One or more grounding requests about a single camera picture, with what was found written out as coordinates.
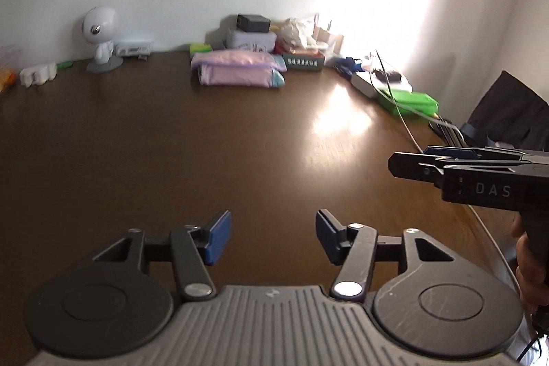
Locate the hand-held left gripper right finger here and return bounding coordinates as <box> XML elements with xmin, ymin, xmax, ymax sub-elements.
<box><xmin>316</xmin><ymin>209</ymin><xmax>455</xmax><ymax>300</ymax></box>

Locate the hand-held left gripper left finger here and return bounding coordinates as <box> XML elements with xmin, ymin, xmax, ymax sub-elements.
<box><xmin>92</xmin><ymin>210</ymin><xmax>232</xmax><ymax>302</ymax></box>

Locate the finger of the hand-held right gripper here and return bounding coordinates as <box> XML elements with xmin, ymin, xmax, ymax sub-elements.
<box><xmin>388</xmin><ymin>152</ymin><xmax>447</xmax><ymax>189</ymax></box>
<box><xmin>424</xmin><ymin>146</ymin><xmax>528</xmax><ymax>162</ymax></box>

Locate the pink and blue garment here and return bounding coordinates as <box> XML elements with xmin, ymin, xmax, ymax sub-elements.
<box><xmin>191</xmin><ymin>50</ymin><xmax>287</xmax><ymax>89</ymax></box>

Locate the person's right hand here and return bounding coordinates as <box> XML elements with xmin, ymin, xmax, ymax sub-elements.
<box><xmin>510</xmin><ymin>216</ymin><xmax>549</xmax><ymax>320</ymax></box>

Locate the black ribbed device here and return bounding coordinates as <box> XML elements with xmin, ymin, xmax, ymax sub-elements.
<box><xmin>429</xmin><ymin>119</ymin><xmax>468</xmax><ymax>148</ymax></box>

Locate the green plastic case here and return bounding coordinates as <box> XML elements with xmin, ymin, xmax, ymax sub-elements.
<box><xmin>377</xmin><ymin>88</ymin><xmax>439</xmax><ymax>118</ymax></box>

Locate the chair with black cloth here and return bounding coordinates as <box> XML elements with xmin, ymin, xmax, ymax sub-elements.
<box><xmin>465</xmin><ymin>71</ymin><xmax>549</xmax><ymax>152</ymax></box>

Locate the white power strip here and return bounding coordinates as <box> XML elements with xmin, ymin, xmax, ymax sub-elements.
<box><xmin>351</xmin><ymin>72</ymin><xmax>380</xmax><ymax>97</ymax></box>

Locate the blue packet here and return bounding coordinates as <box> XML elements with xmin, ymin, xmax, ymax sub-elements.
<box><xmin>332</xmin><ymin>57</ymin><xmax>365</xmax><ymax>76</ymax></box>

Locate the dark lettered box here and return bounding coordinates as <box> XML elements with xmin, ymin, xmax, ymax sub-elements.
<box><xmin>282</xmin><ymin>53</ymin><xmax>325</xmax><ymax>73</ymax></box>

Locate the beige paper bag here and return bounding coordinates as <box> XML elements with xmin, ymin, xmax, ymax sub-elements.
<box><xmin>313</xmin><ymin>25</ymin><xmax>345</xmax><ymax>54</ymax></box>

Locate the crumpled plastic bag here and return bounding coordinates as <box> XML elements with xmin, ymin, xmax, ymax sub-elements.
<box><xmin>279</xmin><ymin>16</ymin><xmax>320</xmax><ymax>49</ymax></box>

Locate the pale tin box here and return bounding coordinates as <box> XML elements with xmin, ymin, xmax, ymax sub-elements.
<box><xmin>225</xmin><ymin>27</ymin><xmax>277</xmax><ymax>54</ymax></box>

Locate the white rectangular device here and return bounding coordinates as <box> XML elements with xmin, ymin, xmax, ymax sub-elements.
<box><xmin>115</xmin><ymin>40</ymin><xmax>154</xmax><ymax>60</ymax></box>

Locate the small black box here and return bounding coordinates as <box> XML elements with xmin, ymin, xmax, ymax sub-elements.
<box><xmin>237</xmin><ymin>14</ymin><xmax>272</xmax><ymax>33</ymax></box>

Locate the white robot figurine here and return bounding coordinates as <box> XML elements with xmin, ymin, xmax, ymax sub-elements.
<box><xmin>81</xmin><ymin>6</ymin><xmax>123</xmax><ymax>74</ymax></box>

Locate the clear plastic container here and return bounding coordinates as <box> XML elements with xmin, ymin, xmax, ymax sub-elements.
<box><xmin>0</xmin><ymin>44</ymin><xmax>23</xmax><ymax>94</ymax></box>

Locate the thin white cable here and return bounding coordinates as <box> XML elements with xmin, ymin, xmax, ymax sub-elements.
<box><xmin>376</xmin><ymin>49</ymin><xmax>517</xmax><ymax>283</ymax></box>

